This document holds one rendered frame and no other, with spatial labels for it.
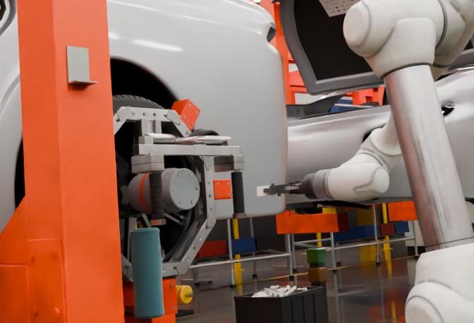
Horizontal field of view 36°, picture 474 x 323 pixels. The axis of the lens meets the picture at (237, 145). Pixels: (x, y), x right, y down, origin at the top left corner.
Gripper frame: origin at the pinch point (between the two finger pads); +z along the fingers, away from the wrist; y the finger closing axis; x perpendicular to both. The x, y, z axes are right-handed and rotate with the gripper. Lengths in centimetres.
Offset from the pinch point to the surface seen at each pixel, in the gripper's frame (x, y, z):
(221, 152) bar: 13.1, -4.9, 13.4
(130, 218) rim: -5.4, -18.7, 42.9
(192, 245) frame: -16.0, -2.0, 32.5
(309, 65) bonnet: 108, 311, 210
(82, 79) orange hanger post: 28, -69, -5
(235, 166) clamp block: 8.3, -2.1, 10.4
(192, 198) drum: -0.7, -14.4, 17.9
